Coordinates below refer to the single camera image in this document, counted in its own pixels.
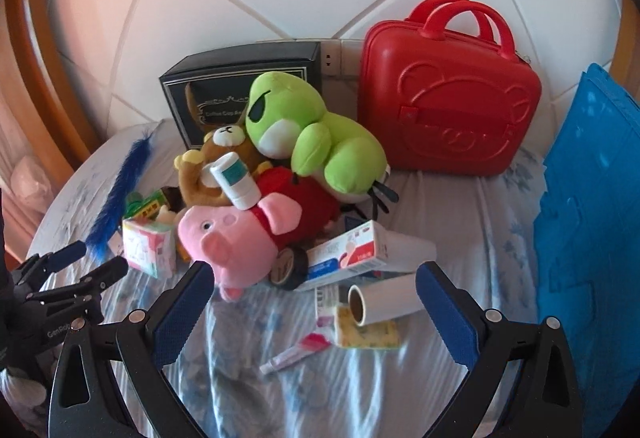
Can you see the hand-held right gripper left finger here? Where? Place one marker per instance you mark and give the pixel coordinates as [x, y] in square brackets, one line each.
[182, 313]

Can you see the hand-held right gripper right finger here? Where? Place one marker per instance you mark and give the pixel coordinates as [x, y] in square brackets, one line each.
[445, 318]

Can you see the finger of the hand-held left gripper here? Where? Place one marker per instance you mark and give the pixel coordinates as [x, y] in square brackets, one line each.
[65, 254]
[100, 275]

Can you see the yellow plastic packet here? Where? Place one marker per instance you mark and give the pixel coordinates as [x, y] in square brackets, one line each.
[372, 335]

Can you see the pink pig plush red shirt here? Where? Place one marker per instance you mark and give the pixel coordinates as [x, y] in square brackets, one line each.
[225, 243]

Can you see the red white ointment tube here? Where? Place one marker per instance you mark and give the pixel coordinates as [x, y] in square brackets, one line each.
[327, 305]
[295, 353]

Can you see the blue plastic storage crate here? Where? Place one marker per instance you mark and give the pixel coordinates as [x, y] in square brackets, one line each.
[585, 243]

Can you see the pink green tissue pack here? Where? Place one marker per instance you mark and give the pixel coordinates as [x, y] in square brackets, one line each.
[147, 250]

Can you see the green yellow small box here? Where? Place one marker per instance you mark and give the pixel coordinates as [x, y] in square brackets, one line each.
[145, 208]

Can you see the white plastic bag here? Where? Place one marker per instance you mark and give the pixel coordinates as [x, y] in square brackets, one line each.
[30, 178]

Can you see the blue feather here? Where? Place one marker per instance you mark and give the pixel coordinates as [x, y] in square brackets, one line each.
[120, 190]

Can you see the brown glass bottle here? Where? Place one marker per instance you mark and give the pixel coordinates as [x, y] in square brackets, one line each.
[171, 198]

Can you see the black tape roll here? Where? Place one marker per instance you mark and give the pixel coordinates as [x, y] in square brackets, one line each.
[287, 270]

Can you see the red white blue medicine box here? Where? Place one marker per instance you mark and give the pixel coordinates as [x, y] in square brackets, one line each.
[345, 253]

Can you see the white bottle teal label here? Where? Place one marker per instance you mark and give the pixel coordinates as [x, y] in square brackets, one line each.
[235, 180]

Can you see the brown bear plush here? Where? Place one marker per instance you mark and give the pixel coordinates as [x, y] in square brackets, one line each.
[225, 140]

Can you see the green frog plush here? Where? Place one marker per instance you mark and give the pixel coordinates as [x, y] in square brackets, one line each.
[335, 152]

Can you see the red hard carry case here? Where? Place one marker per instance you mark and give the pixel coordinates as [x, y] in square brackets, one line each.
[450, 107]

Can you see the black gift box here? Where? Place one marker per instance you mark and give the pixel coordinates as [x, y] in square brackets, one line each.
[220, 82]

